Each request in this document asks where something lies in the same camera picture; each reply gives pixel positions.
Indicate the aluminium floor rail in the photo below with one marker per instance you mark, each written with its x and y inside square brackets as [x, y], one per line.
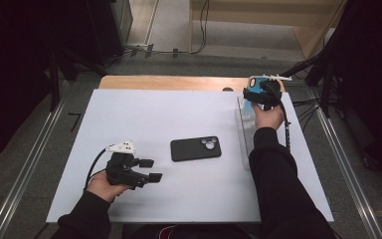
[26, 166]
[348, 166]

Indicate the wooden shelf unit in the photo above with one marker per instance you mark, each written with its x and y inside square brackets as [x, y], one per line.
[311, 20]

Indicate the clear plastic tray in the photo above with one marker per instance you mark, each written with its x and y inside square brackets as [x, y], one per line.
[245, 132]

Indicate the white board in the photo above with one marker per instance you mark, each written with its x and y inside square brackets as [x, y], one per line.
[179, 199]

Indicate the black metal stand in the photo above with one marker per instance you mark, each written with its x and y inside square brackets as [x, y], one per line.
[54, 83]
[311, 66]

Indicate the person's right hand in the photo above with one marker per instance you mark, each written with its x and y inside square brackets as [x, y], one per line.
[268, 118]

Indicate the blue gradient phone case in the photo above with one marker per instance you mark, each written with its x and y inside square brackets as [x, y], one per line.
[255, 83]

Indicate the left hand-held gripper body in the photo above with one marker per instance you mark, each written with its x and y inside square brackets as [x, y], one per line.
[121, 172]

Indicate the person's left hand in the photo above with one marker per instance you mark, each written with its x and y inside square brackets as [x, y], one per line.
[104, 189]

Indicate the black phone case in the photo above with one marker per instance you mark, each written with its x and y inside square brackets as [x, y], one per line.
[189, 149]

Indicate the person's torso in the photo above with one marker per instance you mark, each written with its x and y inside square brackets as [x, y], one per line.
[185, 233]

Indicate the black curtain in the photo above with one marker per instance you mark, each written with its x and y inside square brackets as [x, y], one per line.
[371, 83]
[16, 66]

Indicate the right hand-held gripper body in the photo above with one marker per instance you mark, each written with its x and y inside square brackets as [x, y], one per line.
[272, 96]

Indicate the dark cabinet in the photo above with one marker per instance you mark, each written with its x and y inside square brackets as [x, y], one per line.
[111, 26]

